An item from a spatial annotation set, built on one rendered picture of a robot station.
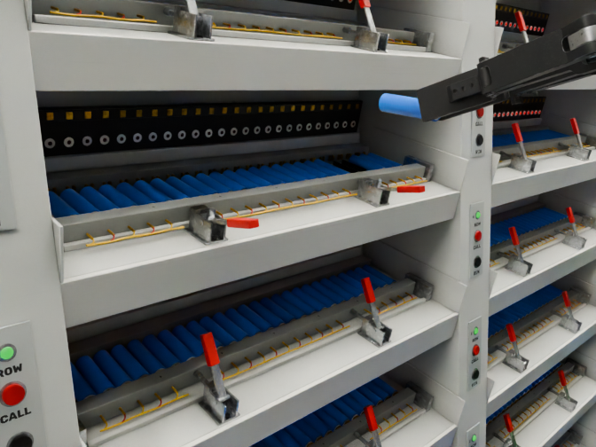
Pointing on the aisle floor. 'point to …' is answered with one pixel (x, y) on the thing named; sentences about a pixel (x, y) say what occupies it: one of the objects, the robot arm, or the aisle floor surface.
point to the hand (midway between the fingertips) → (461, 94)
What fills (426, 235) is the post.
